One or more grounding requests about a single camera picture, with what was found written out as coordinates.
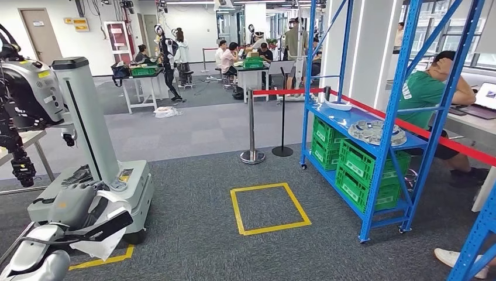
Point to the open laptop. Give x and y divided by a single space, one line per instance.
486 95

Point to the black barrier post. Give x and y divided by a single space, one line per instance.
328 94

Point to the white desk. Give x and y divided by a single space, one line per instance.
476 132

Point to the grey wheeled lift robot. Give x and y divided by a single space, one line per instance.
97 128

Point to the white curved plastic part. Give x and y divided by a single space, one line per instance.
338 106
104 244

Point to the chrome barrier stanchion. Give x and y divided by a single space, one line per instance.
252 155

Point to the white black humanoid robot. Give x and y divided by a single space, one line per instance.
167 48

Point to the red barrier tape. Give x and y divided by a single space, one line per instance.
457 147
286 92

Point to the person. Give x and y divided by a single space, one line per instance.
183 50
420 93
453 258
266 53
142 56
259 40
229 60
399 37
295 42
221 54

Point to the red white display board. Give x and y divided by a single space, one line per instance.
118 40

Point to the black wrist bracket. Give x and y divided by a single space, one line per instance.
112 227

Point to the yellow floor tape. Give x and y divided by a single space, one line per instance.
271 229
100 260

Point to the yellow wall sign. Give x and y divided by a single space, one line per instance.
81 24

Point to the brown door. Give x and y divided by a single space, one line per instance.
40 37

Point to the white plastic bag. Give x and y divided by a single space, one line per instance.
166 112

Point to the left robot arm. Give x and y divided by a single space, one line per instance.
35 260

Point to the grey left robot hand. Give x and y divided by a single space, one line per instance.
77 205

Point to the round silver metal casting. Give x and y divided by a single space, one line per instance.
376 134

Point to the green plastic crate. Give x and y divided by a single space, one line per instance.
143 71
323 134
323 157
253 64
360 163
356 192

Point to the black floor stand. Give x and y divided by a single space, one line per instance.
282 150

